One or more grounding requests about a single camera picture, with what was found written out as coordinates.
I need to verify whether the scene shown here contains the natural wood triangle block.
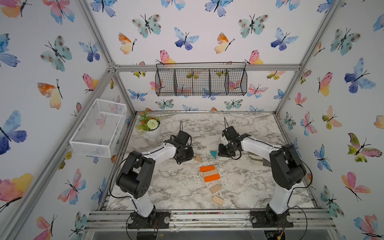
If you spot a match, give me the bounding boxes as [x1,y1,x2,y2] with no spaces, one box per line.
[195,155,202,163]

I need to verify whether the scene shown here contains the teal triangle block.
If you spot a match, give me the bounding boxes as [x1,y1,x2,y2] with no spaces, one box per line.
[210,151,218,159]

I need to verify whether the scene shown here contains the orange rectangular block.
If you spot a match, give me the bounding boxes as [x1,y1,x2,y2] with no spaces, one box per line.
[204,174,220,183]
[200,165,215,173]

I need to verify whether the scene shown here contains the natural wood rectangular block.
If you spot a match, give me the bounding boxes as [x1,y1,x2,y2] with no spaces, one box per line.
[203,170,219,177]

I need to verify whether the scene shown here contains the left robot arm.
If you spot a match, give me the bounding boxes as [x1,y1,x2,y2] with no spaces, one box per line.
[116,130,194,218]

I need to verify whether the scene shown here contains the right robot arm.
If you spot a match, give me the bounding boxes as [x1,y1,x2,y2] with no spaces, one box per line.
[218,126,307,217]

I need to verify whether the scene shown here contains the potted flower plant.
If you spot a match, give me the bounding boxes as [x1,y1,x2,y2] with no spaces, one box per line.
[135,111,161,138]

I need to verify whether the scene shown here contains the small wood block upper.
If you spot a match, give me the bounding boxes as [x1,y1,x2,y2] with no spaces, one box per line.
[210,184,222,195]

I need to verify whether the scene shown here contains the small wood block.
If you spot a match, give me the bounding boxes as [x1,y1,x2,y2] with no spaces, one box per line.
[210,184,222,195]
[212,195,224,206]

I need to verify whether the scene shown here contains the small wood block lower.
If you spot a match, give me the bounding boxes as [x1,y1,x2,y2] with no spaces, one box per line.
[212,195,224,206]

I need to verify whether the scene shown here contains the black wire wall basket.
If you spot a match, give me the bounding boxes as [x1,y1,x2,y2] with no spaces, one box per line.
[153,62,248,98]

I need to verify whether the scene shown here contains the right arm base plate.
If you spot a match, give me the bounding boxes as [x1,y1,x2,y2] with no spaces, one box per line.
[250,210,294,228]

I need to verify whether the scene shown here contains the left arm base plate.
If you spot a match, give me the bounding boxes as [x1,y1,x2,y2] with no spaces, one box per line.
[127,210,171,229]

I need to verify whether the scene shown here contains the white mesh wall basket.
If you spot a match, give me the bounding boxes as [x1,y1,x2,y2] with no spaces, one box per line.
[70,99,127,158]

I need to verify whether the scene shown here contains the aluminium front rail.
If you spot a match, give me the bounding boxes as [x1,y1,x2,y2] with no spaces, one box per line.
[85,209,336,232]

